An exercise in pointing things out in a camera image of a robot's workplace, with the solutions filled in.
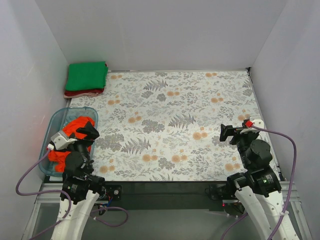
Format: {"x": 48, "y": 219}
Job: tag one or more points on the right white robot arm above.
{"x": 258, "y": 188}

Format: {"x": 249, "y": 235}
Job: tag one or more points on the aluminium frame rail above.
{"x": 135, "y": 188}

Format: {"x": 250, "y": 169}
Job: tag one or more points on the orange t-shirt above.
{"x": 59, "y": 157}

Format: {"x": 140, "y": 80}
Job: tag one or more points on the folded pink t-shirt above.
{"x": 77, "y": 95}

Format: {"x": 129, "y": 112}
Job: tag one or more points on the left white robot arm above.
{"x": 80, "y": 188}

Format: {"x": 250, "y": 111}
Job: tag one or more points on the folded green t-shirt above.
{"x": 85, "y": 76}

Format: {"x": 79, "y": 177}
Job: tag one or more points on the floral patterned table mat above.
{"x": 165, "y": 126}

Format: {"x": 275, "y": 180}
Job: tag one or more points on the clear teal plastic bin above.
{"x": 57, "y": 122}

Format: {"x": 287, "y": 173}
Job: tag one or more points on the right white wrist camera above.
{"x": 254, "y": 122}

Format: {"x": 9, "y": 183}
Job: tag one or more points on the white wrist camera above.
{"x": 60, "y": 141}
{"x": 254, "y": 122}

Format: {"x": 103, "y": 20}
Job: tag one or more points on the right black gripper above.
{"x": 235, "y": 131}

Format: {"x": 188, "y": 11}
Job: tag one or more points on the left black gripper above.
{"x": 83, "y": 136}

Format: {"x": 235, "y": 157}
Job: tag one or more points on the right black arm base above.
{"x": 219, "y": 191}

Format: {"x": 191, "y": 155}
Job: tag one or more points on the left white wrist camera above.
{"x": 60, "y": 141}

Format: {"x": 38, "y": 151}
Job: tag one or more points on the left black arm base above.
{"x": 111, "y": 192}

